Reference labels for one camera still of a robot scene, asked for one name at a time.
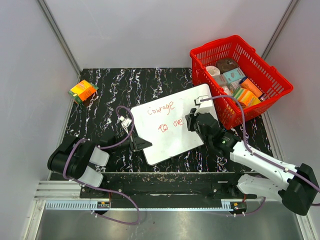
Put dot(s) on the brown round lid jar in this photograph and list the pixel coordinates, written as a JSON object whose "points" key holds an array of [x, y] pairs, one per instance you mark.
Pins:
{"points": [[226, 64]]}

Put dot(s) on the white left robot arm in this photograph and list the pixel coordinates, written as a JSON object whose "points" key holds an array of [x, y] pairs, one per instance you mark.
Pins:
{"points": [[72, 157]]}

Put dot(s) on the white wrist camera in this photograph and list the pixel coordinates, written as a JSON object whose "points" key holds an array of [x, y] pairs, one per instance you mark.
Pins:
{"points": [[203, 105], [125, 123]]}

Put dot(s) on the orange blue box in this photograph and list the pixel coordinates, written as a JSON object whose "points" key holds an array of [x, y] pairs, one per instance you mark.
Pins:
{"points": [[246, 83]]}

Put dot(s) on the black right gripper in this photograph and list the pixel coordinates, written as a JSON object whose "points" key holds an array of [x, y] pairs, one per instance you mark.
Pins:
{"points": [[189, 119]]}

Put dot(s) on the white toilet paper roll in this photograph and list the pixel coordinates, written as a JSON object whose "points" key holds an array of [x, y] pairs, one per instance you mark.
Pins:
{"points": [[213, 70]]}

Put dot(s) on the teal cardboard box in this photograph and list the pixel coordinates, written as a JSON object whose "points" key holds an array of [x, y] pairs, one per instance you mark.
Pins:
{"points": [[234, 75]]}

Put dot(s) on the red plastic shopping basket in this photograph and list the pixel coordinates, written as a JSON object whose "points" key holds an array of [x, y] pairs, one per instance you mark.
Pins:
{"points": [[265, 77]]}

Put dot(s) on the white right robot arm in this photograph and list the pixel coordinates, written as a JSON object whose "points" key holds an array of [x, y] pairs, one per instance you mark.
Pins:
{"points": [[294, 186]]}

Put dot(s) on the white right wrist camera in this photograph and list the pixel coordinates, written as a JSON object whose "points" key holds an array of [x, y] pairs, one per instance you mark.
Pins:
{"points": [[203, 105]]}

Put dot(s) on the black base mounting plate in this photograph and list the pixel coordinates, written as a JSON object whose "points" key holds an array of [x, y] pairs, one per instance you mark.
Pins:
{"points": [[217, 185]]}

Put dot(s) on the orange green snack box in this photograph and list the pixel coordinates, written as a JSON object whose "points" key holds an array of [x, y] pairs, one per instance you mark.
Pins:
{"points": [[82, 91]]}

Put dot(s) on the white whiteboard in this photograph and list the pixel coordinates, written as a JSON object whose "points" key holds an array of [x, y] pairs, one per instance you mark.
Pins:
{"points": [[162, 122]]}

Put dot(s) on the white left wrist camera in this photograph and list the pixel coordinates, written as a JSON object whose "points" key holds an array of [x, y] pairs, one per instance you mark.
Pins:
{"points": [[125, 123]]}

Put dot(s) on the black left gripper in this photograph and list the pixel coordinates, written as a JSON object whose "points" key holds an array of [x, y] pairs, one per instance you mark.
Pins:
{"points": [[138, 143]]}

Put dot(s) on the yellow green sponge pack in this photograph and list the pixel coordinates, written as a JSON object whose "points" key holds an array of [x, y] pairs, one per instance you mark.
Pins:
{"points": [[245, 97]]}

